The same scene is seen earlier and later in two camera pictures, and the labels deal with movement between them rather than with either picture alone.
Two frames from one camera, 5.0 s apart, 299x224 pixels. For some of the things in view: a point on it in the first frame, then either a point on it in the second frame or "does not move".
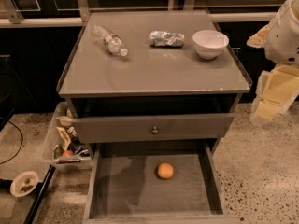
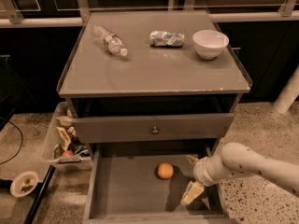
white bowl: [209, 44] does not move
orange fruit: [165, 170] does not move
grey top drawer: [150, 126] does not move
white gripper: [284, 39] to [201, 173]
